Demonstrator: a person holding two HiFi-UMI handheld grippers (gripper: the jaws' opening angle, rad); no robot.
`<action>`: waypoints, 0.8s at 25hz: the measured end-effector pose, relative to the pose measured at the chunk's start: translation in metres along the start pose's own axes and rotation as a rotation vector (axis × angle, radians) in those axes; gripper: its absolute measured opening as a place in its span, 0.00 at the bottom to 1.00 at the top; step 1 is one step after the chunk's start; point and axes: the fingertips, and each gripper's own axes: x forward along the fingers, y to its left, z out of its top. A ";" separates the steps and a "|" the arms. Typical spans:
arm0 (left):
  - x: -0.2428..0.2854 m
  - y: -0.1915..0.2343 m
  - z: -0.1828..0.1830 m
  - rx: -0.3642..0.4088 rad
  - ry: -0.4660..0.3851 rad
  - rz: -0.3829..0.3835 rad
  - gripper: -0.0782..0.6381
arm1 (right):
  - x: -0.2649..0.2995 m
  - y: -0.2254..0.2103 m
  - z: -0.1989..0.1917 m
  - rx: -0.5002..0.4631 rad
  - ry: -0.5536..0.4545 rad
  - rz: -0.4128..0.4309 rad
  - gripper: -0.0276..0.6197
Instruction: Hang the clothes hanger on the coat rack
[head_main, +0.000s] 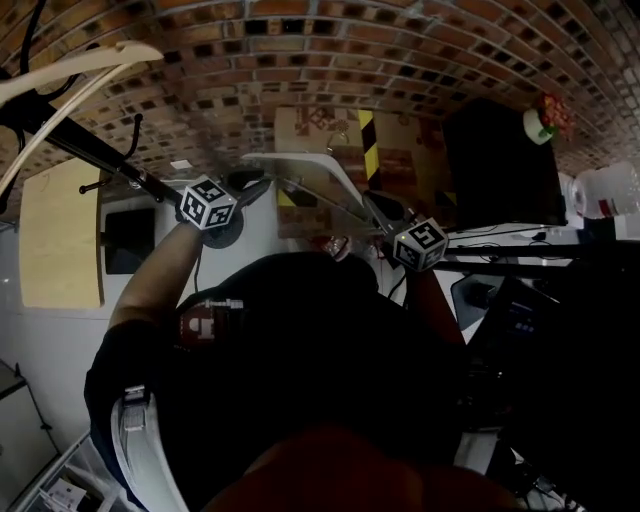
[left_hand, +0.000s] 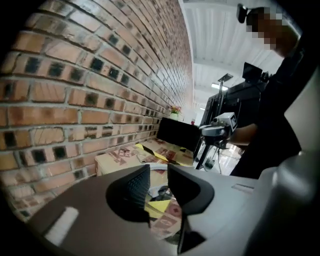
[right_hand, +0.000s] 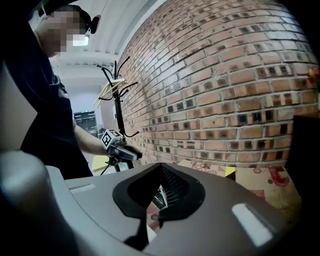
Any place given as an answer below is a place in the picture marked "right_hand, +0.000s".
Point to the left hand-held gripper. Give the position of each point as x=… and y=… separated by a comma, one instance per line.
x=112, y=140

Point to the wooden hanger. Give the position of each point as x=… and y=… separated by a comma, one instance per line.
x=110, y=87
x=106, y=96

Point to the yellow board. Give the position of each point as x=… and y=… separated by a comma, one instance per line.
x=100, y=163

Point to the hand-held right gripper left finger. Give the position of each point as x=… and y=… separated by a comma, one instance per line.
x=95, y=197

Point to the black head-mounted camera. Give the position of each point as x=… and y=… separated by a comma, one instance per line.
x=95, y=23

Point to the black coat rack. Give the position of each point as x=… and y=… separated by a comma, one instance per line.
x=118, y=110

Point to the red and yellow flowers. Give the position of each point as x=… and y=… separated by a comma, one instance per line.
x=314, y=77

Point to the person's dark shirt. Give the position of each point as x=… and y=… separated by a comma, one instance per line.
x=50, y=112

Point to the person's left forearm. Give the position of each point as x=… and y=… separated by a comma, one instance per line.
x=87, y=140

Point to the person's head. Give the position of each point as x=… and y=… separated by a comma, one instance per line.
x=62, y=32

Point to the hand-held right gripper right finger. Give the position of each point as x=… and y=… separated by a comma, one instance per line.
x=215, y=220

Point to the printed cardboard box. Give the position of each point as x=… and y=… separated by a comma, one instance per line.
x=262, y=185

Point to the black shelving unit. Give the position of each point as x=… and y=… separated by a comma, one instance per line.
x=86, y=123

